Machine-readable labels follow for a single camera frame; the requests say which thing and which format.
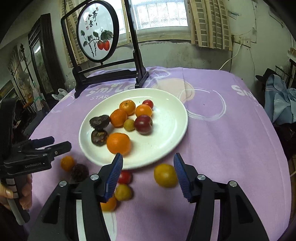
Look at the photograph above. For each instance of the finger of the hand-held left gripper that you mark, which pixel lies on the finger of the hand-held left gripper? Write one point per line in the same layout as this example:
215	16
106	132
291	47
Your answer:
42	140
61	147

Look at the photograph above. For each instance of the dark brown water chestnut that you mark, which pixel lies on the dark brown water chestnut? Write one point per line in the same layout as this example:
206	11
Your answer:
100	122
79	172
99	137

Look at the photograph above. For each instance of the red cherry tomato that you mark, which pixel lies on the red cherry tomato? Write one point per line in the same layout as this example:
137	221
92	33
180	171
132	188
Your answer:
125	177
148	103

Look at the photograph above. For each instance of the black hat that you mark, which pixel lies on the black hat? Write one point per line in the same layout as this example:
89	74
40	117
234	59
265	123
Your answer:
266	77

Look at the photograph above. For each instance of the yellow-orange tomato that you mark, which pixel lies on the yellow-orange tomato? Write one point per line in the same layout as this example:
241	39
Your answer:
109	205

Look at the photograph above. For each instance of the yellow tomato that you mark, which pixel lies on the yellow tomato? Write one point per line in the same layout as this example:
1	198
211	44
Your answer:
165	175

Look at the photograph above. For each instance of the person's left forearm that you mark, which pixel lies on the person's left forearm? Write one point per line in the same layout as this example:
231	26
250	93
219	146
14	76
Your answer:
9	223

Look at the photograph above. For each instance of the dark purple tomato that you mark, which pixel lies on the dark purple tomato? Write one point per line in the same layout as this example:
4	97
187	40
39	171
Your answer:
143	124

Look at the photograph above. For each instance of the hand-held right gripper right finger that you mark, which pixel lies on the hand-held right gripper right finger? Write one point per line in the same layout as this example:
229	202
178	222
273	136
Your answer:
182	178

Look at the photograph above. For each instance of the purple printed tablecloth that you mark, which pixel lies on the purple printed tablecloth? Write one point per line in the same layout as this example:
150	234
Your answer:
231	143

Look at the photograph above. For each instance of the black framed painted table screen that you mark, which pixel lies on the black framed painted table screen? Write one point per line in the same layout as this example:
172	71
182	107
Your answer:
98	30

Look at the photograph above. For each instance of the dark wooden cabinet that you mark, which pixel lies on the dark wooden cabinet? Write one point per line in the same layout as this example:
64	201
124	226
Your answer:
44	55

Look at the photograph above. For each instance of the window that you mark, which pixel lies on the window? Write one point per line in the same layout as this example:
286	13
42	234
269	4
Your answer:
159	16

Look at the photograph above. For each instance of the orange cherry tomato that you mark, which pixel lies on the orange cherry tomato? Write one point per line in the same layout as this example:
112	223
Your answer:
143	110
67	163

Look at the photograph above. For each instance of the small orange mandarin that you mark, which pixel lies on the small orange mandarin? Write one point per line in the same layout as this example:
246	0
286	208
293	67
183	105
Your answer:
127	107
118	117

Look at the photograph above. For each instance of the blue cloth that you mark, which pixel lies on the blue cloth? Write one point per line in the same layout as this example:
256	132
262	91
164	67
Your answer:
279	102

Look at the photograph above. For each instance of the wall socket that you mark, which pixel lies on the wall socket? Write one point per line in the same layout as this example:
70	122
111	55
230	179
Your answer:
241	40

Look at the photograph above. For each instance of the white oval plate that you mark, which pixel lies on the white oval plate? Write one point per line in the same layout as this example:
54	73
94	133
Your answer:
161	129

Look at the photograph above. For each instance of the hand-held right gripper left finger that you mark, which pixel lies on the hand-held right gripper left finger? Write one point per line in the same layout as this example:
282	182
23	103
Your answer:
113	180

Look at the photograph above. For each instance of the small yellow longan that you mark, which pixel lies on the small yellow longan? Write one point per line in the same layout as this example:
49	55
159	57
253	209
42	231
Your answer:
123	192
129	125

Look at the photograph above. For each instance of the white plastic bag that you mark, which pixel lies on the white plastic bag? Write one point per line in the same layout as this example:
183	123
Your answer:
59	93

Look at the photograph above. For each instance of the person's left hand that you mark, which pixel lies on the person's left hand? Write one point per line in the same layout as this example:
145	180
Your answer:
26	194

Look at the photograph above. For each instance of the large orange mandarin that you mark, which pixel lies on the large orange mandarin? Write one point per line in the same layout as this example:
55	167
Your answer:
118	143

